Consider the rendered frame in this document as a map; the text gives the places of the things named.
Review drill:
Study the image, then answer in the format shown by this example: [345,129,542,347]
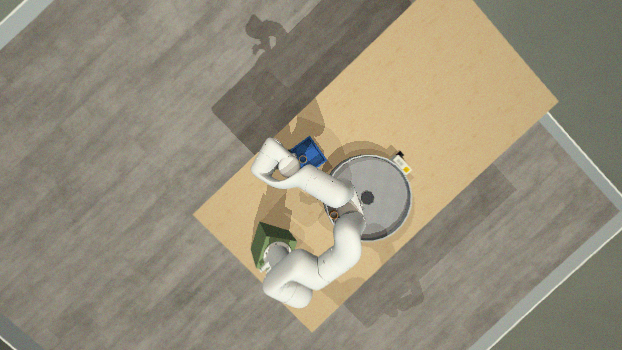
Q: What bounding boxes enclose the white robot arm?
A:
[251,137,366,308]

